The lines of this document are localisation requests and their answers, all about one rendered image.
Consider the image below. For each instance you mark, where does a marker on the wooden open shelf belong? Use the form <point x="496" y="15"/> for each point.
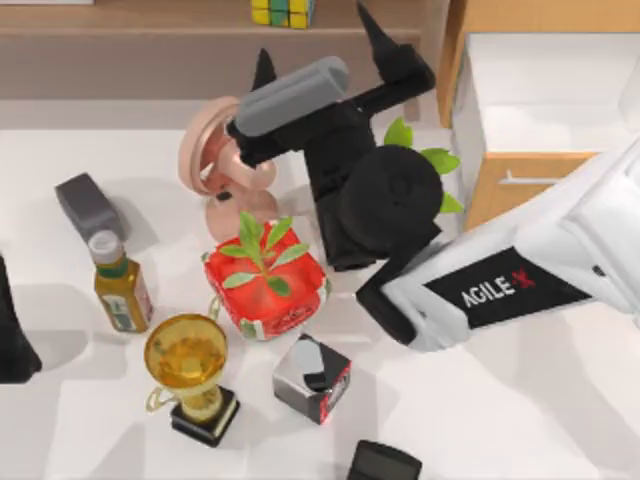
<point x="100" y="60"/>

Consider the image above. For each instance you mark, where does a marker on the wooden cabinet with white inside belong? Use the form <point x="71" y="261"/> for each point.
<point x="452" y="50"/>

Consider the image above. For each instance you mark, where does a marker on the pale grey rounded box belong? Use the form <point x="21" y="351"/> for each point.
<point x="295" y="95"/>

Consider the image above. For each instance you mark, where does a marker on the gold trophy with black base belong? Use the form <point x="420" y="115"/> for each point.
<point x="185" y="350"/>

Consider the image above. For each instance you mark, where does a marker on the yellow-green bottle with white cap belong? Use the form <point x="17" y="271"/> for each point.
<point x="120" y="290"/>

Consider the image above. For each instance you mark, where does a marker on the dark grey stapler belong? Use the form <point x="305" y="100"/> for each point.
<point x="82" y="200"/>

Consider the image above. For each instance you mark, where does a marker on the dark grey flat block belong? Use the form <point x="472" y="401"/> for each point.
<point x="382" y="462"/>

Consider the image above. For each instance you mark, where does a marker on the coloured puzzle cube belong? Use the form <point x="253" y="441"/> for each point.
<point x="282" y="11"/>

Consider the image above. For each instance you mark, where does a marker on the red plant pot with plant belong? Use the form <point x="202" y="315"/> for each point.
<point x="270" y="295"/>

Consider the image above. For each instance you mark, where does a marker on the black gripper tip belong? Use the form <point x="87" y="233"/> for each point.
<point x="12" y="330"/>

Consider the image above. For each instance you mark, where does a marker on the black and red box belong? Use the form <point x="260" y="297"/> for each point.
<point x="300" y="385"/>

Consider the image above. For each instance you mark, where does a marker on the green leafy plant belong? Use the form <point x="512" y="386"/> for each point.
<point x="400" y="132"/>

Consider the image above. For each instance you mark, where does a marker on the pale wooden drawer front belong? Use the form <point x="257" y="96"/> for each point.
<point x="500" y="207"/>

